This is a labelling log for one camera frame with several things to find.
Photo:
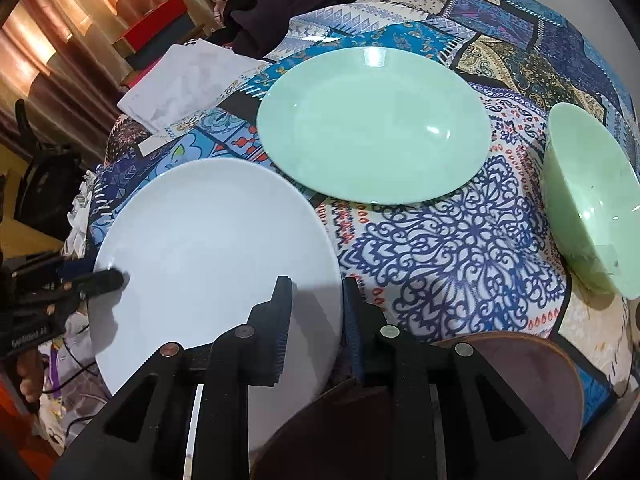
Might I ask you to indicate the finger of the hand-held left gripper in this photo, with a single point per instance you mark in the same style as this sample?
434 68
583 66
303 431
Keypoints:
102 280
75 267

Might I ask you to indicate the black chair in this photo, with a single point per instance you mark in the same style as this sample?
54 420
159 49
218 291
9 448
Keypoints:
47 185

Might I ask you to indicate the brown round tray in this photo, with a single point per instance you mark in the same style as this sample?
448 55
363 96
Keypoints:
522 392

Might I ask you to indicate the patterned patchwork tablecloth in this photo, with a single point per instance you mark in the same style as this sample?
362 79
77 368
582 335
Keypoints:
450 250

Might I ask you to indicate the white plate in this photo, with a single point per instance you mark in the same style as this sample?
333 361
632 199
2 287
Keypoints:
210 240

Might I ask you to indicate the green bowl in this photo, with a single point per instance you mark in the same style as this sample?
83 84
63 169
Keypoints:
595 200

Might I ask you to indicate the white cloth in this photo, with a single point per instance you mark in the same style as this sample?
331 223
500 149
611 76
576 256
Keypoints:
185 82

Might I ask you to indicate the person's left hand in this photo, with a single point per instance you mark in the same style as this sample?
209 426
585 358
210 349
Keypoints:
30 380

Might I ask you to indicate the brown striped curtain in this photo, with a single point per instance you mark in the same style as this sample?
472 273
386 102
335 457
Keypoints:
55 45

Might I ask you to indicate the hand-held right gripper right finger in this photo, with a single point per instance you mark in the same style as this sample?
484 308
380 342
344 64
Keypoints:
352 332

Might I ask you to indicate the green plate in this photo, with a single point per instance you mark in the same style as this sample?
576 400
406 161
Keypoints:
370 125

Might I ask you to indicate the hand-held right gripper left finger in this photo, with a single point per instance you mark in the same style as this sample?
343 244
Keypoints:
282 332

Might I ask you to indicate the red box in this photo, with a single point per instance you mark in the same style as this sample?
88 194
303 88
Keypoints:
160 22

